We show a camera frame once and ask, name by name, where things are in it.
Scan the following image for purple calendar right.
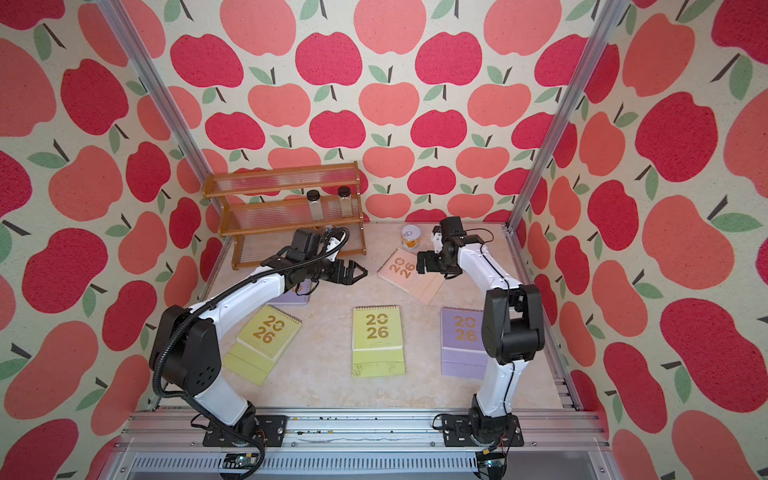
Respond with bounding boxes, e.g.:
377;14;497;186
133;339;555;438
440;307;489;380

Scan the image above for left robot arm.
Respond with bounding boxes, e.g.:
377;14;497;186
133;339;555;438
148;227;367;440

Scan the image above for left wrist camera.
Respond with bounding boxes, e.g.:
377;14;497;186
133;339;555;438
321;227;344;253

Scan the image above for purple calendar near shelf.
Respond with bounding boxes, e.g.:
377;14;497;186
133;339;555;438
269;280;312;306

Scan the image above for left aluminium corner post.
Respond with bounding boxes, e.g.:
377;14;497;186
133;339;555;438
96;0;211;193

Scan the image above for aluminium corner post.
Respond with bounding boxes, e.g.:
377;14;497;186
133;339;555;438
506;0;631;235
96;0;211;193

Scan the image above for right glass spice jar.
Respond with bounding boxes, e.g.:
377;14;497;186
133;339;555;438
337;186;353;218

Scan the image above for pink calendar at back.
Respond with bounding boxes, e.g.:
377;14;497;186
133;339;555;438
377;248;445;304

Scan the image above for right aluminium corner post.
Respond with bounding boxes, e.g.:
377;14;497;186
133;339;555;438
506;0;631;235

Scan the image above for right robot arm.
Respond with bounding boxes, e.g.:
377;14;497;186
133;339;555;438
417;216;545;446

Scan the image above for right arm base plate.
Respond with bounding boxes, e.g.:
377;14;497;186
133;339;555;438
431;412;525;448

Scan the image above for green calendar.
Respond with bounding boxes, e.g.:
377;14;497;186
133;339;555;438
352;305;406;378
222;305;303;386

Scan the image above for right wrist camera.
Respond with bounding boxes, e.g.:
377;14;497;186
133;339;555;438
431;232;443;254

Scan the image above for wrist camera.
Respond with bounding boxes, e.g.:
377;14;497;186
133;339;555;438
321;227;344;253
431;232;443;254

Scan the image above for white yellow food can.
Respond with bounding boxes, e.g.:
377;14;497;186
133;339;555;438
401;224;422;250

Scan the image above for wooden tiered shelf rack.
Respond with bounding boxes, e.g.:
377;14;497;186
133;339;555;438
203;162;367;270

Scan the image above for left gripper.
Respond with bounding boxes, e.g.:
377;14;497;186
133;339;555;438
305;256;368;285

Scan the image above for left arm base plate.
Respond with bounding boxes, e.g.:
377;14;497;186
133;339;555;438
202;414;288;448

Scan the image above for glass spice jar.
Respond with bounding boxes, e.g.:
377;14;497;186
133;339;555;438
337;186;353;218
306;189;324;221

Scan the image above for left glass spice jar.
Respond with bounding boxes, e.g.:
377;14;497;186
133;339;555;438
306;189;324;221

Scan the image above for aluminium frame rail front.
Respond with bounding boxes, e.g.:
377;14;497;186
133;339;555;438
96;408;622;479

